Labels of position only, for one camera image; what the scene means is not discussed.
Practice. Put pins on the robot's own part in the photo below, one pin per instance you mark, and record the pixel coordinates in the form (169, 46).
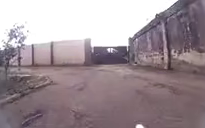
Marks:
(139, 126)

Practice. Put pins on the pale panelled wall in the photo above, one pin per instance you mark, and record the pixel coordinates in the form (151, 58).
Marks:
(66, 52)

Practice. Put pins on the weathered stained concrete wall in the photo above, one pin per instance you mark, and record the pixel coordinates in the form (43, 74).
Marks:
(176, 40)

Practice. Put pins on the dark metal gate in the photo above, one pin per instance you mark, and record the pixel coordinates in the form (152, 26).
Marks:
(110, 55)

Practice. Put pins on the rubble and weed verge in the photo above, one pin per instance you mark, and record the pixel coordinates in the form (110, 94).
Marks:
(16, 85)

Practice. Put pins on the brown dirt road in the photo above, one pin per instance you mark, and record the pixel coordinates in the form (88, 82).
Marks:
(116, 96)

